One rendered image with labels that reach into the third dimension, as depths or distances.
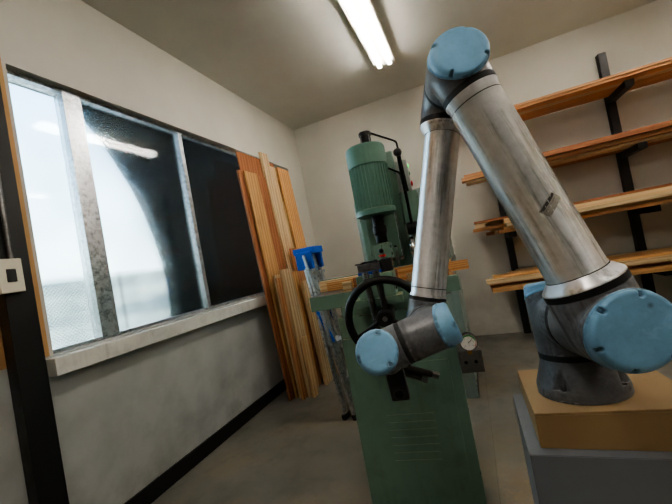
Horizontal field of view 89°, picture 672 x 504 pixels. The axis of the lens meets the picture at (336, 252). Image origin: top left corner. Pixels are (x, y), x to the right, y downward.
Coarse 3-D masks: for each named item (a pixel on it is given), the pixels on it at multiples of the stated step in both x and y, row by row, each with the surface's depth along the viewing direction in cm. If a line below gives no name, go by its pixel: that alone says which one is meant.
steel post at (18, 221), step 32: (0, 96) 138; (0, 128) 136; (0, 160) 134; (0, 192) 130; (0, 224) 130; (0, 256) 129; (0, 288) 125; (32, 288) 136; (0, 320) 129; (32, 320) 134; (32, 352) 132; (32, 384) 130; (32, 416) 129; (32, 448) 127; (32, 480) 127; (64, 480) 134
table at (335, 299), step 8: (448, 280) 128; (456, 280) 128; (400, 288) 133; (448, 288) 129; (456, 288) 128; (320, 296) 141; (328, 296) 140; (336, 296) 139; (344, 296) 138; (392, 296) 124; (400, 296) 124; (408, 296) 132; (312, 304) 142; (320, 304) 141; (328, 304) 140; (336, 304) 139; (344, 304) 138; (360, 304) 127; (368, 304) 126; (376, 304) 126
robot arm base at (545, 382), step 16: (544, 368) 82; (560, 368) 78; (576, 368) 76; (592, 368) 74; (544, 384) 81; (560, 384) 78; (576, 384) 75; (592, 384) 73; (608, 384) 73; (624, 384) 75; (560, 400) 77; (576, 400) 74; (592, 400) 73; (608, 400) 72; (624, 400) 72
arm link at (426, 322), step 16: (400, 320) 73; (416, 320) 70; (432, 320) 68; (448, 320) 67; (400, 336) 69; (416, 336) 68; (432, 336) 67; (448, 336) 67; (416, 352) 68; (432, 352) 68
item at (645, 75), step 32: (544, 96) 276; (576, 96) 280; (608, 96) 294; (640, 128) 253; (576, 160) 292; (640, 192) 260; (480, 224) 321; (512, 224) 285; (640, 224) 293; (512, 256) 330; (608, 256) 295; (640, 256) 264; (512, 288) 292
